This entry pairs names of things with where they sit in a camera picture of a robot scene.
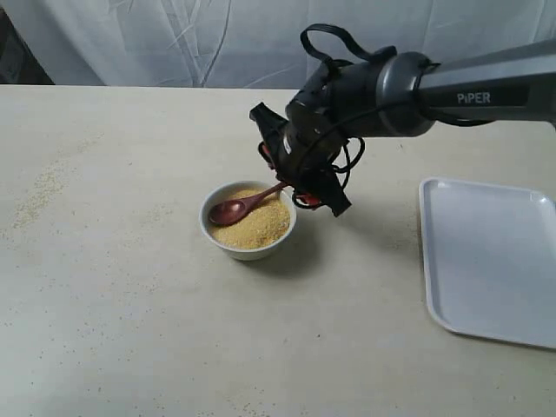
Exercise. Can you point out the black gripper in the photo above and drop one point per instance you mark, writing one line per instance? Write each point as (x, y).
(308, 149)

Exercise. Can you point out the dark red wooden spoon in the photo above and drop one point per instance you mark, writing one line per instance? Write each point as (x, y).
(232, 211)

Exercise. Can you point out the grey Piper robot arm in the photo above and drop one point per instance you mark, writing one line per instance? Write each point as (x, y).
(393, 94)

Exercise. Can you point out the tan granular powder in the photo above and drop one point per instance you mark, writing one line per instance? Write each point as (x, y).
(266, 224)

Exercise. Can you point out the white ceramic bowl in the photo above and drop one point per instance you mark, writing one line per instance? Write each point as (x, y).
(239, 190)

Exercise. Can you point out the white plastic tray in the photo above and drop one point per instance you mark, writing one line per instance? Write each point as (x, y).
(489, 260)

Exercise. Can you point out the white backdrop cloth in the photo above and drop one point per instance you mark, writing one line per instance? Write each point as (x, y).
(253, 44)

